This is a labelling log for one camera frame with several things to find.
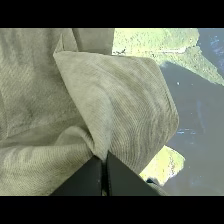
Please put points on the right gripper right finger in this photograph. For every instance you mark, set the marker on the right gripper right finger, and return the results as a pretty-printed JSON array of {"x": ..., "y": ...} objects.
[{"x": 126, "y": 181}]

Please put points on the dark green garment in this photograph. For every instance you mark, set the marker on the dark green garment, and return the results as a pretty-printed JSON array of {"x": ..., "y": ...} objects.
[{"x": 66, "y": 110}]

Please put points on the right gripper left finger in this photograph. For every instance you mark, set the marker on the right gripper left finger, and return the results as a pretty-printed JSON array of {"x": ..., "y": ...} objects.
[{"x": 86, "y": 180}]

